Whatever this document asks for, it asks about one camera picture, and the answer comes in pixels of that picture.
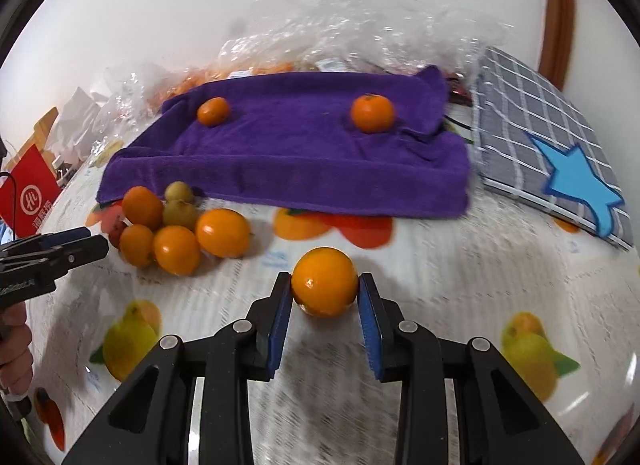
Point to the wooden board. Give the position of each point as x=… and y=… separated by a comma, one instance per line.
x=42, y=125

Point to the fruit print tablecloth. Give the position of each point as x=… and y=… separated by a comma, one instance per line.
x=450, y=265

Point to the brown wooden frame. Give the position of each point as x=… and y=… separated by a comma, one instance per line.
x=557, y=20

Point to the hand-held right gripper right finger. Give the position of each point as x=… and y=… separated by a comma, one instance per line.
x=370, y=325

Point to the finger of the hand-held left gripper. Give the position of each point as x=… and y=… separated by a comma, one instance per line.
x=65, y=236
x=85, y=251

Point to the person's left hand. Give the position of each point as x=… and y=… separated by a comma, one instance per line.
x=12, y=350

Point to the red paper bag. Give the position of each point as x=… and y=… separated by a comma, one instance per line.
x=35, y=180

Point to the mandarin with stem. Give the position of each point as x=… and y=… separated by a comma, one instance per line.
x=372, y=113
x=213, y=111

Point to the grey checked box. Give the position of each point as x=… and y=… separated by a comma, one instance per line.
x=525, y=110

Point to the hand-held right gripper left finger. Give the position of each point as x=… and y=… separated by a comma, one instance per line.
x=280, y=330

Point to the crumpled clear plastic bag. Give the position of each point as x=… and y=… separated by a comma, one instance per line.
x=120, y=95

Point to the red snack packet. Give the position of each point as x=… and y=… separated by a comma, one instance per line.
x=457, y=90

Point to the plastic bag of oranges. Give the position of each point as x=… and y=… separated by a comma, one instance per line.
x=200, y=77

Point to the small green fruit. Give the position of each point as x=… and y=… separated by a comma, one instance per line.
x=179, y=191
x=180, y=215

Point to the small red fruit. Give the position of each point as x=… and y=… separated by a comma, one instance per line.
x=116, y=232

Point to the purple towel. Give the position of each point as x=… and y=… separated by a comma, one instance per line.
x=300, y=160

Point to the round orange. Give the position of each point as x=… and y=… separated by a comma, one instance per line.
x=325, y=282
x=136, y=245
x=222, y=232
x=142, y=207
x=176, y=250

